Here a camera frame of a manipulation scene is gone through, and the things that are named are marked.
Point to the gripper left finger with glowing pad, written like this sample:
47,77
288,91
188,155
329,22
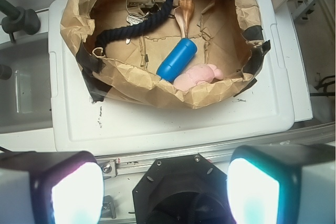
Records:
50,187

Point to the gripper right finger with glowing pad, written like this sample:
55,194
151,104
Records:
282,183

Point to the white plastic bin lid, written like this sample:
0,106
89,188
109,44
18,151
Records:
277,100

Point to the clear plastic container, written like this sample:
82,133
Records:
25,85

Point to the pink foam toy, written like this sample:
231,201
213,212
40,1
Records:
196,75

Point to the blue plastic capsule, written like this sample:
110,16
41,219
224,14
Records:
177,60

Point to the dark grey clamp knob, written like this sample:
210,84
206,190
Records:
18,19

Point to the crumpled brown paper bag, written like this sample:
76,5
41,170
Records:
227,34

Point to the orange spiral seashell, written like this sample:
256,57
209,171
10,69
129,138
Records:
183,14

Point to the aluminium frame rail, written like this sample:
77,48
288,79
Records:
114,165

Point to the black octagonal mount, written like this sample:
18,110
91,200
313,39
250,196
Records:
183,189

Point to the silver keys on ring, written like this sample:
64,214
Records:
138,11

